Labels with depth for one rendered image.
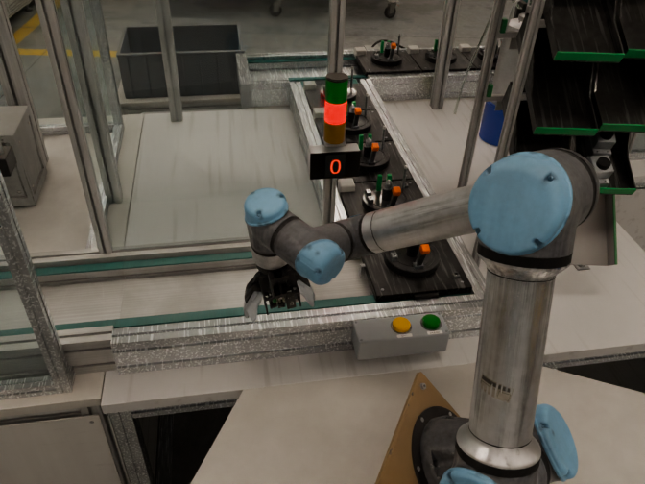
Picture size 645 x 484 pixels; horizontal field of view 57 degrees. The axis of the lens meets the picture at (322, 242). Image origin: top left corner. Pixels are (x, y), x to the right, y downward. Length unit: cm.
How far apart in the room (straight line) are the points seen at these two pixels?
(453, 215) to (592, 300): 86
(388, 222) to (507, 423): 37
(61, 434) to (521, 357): 106
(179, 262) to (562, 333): 98
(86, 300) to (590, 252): 125
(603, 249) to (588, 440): 49
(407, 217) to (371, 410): 51
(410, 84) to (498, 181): 190
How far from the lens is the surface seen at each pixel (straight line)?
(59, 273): 161
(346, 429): 130
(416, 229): 98
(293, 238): 98
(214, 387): 138
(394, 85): 260
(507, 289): 78
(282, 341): 138
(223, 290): 151
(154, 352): 139
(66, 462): 162
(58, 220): 196
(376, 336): 134
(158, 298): 152
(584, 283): 179
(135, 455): 157
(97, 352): 141
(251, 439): 129
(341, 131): 139
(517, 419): 86
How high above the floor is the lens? 193
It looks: 38 degrees down
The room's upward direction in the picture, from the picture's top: 2 degrees clockwise
